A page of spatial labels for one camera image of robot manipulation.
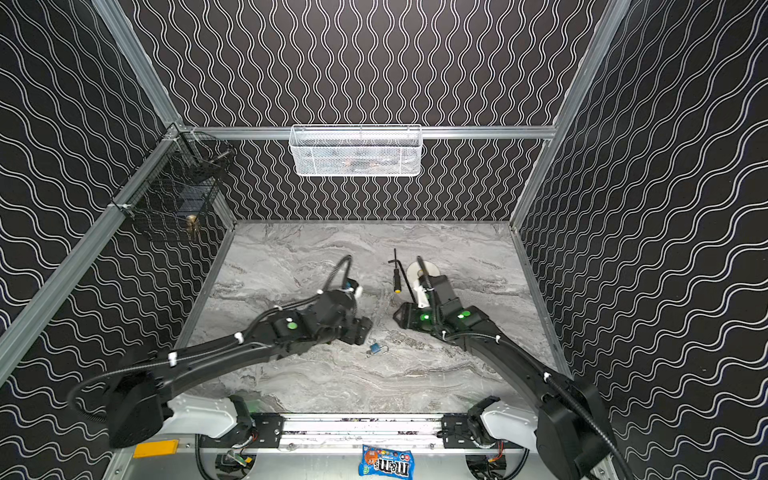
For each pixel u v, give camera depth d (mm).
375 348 879
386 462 689
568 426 403
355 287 714
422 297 745
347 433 759
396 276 1043
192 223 834
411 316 717
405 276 1037
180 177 974
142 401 390
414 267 1061
